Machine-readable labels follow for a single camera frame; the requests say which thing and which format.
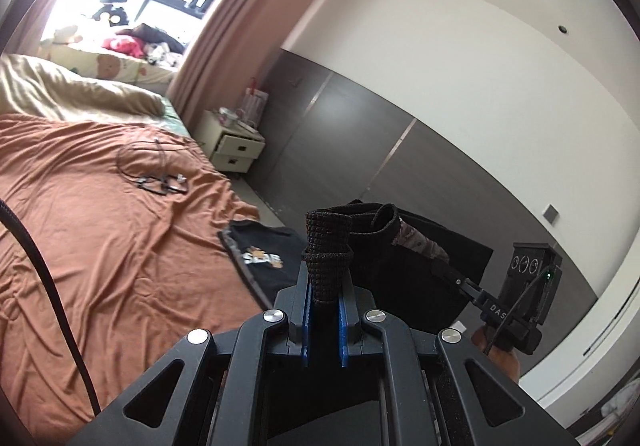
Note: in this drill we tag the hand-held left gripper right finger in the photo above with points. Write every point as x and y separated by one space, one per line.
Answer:
343 326

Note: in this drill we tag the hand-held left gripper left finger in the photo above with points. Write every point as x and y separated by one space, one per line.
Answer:
307 321

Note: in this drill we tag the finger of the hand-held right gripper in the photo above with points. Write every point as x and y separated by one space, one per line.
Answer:
457 278

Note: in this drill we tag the black knit sweater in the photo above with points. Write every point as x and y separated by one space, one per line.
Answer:
400 276

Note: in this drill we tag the person's right hand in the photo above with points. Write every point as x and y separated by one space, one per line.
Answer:
502 361

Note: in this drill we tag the black printed t-shirt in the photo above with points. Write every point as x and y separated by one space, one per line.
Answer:
260 243

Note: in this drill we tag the white nightstand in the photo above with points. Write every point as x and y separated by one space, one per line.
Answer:
237 145

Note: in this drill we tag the patterned mug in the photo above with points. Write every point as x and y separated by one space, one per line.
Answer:
229 117

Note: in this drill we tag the clear plastic bag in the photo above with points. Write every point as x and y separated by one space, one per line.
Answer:
255 105

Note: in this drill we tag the orange-brown blanket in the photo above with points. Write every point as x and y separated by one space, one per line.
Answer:
100 226

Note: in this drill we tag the green bed sheet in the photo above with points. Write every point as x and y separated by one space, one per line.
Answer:
175 118

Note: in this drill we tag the pink curtain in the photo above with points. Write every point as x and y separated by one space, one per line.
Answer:
45 10
240 15

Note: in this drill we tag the cartoon printed bench cushion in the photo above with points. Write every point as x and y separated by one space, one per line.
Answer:
110 65

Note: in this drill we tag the black crumpled cloth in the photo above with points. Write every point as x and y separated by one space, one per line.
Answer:
155 35

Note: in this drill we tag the red cloth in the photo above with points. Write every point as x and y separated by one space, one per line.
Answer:
122 44

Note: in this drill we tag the beige duvet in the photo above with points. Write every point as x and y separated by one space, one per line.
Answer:
60 90

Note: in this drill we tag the black and white plush toy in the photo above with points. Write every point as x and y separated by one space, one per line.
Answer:
107 14

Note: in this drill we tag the beige plush toy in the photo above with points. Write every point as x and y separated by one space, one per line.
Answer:
67 34

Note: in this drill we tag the grey wall switch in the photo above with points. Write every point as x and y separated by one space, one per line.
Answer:
550 214

